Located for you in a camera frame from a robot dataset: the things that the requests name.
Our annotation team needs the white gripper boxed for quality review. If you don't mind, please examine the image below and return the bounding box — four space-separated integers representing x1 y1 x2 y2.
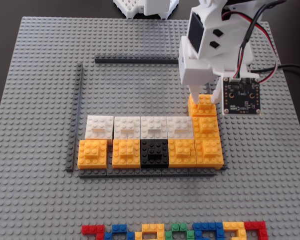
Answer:
178 0 261 105

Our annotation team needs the black camera circuit board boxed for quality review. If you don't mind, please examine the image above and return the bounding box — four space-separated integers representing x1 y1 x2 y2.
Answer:
222 76 262 116

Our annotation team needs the gray lego baseplate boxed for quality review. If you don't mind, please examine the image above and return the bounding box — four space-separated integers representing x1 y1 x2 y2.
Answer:
0 16 300 240

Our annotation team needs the blue lego brick shape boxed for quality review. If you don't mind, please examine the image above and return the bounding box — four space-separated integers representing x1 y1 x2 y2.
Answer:
193 222 226 240
104 224 136 240

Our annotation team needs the white lego cube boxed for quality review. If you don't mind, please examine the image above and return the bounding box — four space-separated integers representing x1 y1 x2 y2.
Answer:
140 115 169 141
85 115 115 141
113 115 142 141
166 115 194 140

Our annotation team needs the red black white wire bundle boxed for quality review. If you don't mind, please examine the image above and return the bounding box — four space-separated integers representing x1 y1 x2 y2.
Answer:
233 0 288 85

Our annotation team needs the yellow lego brick shape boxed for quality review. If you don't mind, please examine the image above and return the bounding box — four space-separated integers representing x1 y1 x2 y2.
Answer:
134 223 166 240
223 221 247 240

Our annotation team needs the yellow lego cube dark slot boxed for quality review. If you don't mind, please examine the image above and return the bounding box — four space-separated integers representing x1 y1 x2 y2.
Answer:
187 93 219 117

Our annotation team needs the red lego brick shape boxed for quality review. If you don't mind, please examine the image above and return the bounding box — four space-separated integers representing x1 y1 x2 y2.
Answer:
81 224 106 236
244 220 269 240

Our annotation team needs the green lego brick shape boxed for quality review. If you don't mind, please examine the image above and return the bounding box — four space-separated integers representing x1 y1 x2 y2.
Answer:
164 222 196 240

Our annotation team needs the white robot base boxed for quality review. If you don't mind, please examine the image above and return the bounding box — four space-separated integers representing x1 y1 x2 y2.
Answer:
113 0 180 20

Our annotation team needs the black lego cube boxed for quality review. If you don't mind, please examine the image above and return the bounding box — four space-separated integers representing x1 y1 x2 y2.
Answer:
140 138 170 169

